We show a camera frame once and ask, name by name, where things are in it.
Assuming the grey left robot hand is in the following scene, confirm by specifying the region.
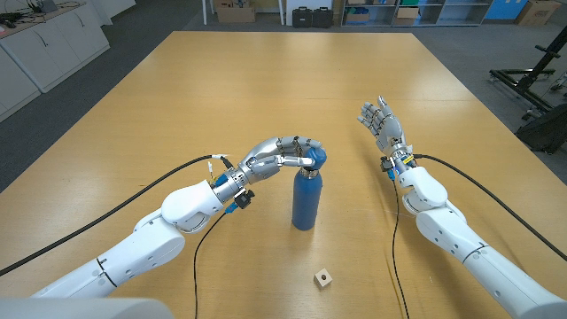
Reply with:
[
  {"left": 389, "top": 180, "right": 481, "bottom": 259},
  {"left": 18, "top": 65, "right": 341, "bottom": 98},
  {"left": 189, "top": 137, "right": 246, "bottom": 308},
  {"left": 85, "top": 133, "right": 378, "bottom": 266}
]
[{"left": 238, "top": 135, "right": 325, "bottom": 185}]

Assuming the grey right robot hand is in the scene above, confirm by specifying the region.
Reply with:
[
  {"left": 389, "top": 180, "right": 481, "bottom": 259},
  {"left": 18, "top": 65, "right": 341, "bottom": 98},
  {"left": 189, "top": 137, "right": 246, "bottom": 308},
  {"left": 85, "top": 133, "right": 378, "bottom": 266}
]
[{"left": 357, "top": 95, "right": 407, "bottom": 157}]

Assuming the blue bottle cap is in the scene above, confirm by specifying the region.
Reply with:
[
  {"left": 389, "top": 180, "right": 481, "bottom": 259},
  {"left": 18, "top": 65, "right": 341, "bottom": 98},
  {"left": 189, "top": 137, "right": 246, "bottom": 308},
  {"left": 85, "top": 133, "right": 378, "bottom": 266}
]
[{"left": 304, "top": 146, "right": 329, "bottom": 171}]

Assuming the blue metal bottle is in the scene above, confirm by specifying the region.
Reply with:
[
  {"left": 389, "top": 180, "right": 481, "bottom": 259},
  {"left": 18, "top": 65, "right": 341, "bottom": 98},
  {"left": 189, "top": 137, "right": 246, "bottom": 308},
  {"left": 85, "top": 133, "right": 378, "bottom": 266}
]
[{"left": 291, "top": 167, "right": 324, "bottom": 232}]

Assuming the white block with hole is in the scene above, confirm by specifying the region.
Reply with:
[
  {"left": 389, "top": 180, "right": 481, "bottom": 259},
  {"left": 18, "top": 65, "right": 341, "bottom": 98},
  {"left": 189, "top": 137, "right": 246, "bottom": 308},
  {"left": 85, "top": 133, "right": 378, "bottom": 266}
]
[{"left": 313, "top": 268, "right": 334, "bottom": 290}]

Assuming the small cardboard box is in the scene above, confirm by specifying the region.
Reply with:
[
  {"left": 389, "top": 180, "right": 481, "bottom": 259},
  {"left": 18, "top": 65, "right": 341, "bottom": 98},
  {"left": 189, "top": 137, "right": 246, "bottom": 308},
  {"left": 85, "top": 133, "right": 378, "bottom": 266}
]
[{"left": 393, "top": 6, "right": 420, "bottom": 27}]

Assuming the grey shelf unit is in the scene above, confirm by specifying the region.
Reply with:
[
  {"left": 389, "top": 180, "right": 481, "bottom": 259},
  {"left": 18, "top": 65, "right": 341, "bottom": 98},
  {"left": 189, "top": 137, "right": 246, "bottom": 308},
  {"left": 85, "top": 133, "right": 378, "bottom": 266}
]
[{"left": 340, "top": 0, "right": 494, "bottom": 28}]

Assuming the black hard case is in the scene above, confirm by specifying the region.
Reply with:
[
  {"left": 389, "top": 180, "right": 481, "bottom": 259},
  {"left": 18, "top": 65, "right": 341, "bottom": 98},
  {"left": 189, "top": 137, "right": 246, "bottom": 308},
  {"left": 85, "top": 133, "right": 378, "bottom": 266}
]
[
  {"left": 312, "top": 6, "right": 335, "bottom": 30},
  {"left": 291, "top": 5, "right": 315, "bottom": 29}
]

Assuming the large cardboard box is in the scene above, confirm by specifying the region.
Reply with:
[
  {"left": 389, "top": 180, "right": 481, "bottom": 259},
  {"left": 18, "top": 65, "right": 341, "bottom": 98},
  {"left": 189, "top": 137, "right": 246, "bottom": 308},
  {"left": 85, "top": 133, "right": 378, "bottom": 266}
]
[{"left": 215, "top": 4, "right": 257, "bottom": 25}]

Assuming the black metal stand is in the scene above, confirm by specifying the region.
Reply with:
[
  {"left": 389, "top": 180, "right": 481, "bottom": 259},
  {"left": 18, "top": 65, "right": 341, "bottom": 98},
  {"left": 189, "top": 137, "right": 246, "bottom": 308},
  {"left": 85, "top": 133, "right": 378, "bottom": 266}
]
[{"left": 488, "top": 25, "right": 567, "bottom": 121}]

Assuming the blue panel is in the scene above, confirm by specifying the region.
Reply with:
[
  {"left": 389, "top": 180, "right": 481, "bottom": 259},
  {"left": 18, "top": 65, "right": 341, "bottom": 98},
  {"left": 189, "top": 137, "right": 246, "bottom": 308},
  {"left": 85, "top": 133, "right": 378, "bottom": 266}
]
[{"left": 484, "top": 0, "right": 529, "bottom": 21}]

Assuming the cardboard box with print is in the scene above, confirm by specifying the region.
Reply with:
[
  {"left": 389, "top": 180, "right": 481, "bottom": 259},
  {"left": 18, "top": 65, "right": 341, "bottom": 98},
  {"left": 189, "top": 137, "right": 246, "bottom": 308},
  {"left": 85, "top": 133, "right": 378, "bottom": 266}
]
[{"left": 515, "top": 0, "right": 563, "bottom": 27}]

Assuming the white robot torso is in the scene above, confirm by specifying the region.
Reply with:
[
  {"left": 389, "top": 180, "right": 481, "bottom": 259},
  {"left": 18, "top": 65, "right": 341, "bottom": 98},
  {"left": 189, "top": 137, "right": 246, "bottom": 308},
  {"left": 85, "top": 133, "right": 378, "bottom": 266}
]
[{"left": 0, "top": 297, "right": 175, "bottom": 319}]

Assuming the white cabinet row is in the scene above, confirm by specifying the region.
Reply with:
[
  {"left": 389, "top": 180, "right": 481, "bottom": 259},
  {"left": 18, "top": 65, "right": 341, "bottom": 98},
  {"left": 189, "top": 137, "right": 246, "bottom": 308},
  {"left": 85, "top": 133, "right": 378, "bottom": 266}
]
[{"left": 0, "top": 0, "right": 112, "bottom": 123}]

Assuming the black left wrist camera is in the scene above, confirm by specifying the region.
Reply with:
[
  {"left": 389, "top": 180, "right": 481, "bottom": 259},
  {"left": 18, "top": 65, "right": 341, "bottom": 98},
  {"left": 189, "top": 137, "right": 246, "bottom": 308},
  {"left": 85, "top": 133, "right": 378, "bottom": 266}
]
[{"left": 233, "top": 189, "right": 256, "bottom": 211}]

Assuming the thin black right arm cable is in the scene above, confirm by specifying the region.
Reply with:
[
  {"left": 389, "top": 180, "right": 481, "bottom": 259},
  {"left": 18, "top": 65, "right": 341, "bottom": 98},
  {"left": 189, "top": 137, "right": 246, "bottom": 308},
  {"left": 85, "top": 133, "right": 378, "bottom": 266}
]
[{"left": 391, "top": 175, "right": 412, "bottom": 319}]

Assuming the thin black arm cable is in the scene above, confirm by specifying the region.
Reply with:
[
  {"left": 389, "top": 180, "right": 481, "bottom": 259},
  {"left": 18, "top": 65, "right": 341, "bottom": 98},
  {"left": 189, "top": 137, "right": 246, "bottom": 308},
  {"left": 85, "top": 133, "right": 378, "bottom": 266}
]
[
  {"left": 391, "top": 175, "right": 412, "bottom": 319},
  {"left": 192, "top": 211, "right": 232, "bottom": 319}
]

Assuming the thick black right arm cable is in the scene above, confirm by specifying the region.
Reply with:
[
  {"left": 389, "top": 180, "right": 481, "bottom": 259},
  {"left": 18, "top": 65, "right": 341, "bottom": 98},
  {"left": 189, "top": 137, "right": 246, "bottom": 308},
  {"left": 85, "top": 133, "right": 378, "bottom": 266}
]
[{"left": 412, "top": 152, "right": 567, "bottom": 263}]

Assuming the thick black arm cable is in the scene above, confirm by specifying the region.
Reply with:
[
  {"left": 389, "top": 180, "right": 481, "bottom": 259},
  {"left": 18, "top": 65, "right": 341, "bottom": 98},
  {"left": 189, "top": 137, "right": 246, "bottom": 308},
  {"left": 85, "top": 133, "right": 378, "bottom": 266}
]
[
  {"left": 412, "top": 152, "right": 567, "bottom": 263},
  {"left": 0, "top": 154, "right": 237, "bottom": 278}
]

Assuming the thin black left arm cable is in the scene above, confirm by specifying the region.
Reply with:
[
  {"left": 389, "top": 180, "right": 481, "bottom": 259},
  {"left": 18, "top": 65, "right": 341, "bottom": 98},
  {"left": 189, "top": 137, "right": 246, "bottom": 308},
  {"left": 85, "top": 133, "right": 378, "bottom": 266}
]
[{"left": 192, "top": 211, "right": 232, "bottom": 319}]

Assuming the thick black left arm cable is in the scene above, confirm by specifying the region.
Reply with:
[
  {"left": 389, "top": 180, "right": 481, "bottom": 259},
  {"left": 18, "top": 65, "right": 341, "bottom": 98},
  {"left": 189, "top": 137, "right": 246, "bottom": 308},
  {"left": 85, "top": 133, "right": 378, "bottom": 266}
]
[{"left": 0, "top": 154, "right": 237, "bottom": 278}]

